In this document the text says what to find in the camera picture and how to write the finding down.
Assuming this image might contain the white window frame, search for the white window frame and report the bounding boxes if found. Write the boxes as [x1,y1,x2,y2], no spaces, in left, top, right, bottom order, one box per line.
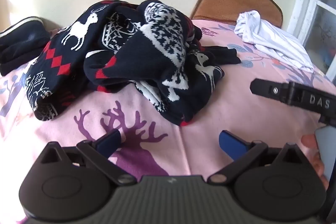
[286,0,336,75]

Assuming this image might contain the person's right hand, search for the person's right hand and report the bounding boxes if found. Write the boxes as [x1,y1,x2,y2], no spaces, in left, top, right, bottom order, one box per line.
[301,134,330,189]

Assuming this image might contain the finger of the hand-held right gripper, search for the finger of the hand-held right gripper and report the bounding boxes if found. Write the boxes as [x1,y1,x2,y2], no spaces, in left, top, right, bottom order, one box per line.
[250,78,294,106]

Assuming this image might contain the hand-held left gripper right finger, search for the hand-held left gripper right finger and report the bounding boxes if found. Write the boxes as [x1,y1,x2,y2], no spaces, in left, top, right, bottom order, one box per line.
[209,130,303,186]

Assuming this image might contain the white garment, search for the white garment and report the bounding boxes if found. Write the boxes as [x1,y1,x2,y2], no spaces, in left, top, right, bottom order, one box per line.
[234,10,314,73]

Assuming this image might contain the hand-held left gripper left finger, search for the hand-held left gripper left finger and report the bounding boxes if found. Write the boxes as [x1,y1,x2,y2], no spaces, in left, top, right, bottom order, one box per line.
[39,129,137,186]

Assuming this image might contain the pink printed bedsheet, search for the pink printed bedsheet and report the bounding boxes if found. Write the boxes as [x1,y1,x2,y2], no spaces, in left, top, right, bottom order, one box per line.
[0,19,336,224]

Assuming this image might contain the navy reindeer pattern sweater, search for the navy reindeer pattern sweater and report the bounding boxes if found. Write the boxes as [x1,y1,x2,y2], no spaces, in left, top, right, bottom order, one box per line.
[25,0,241,127]

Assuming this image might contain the folded black white-striped clothes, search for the folded black white-striped clothes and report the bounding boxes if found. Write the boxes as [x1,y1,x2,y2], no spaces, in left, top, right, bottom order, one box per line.
[0,17,51,76]

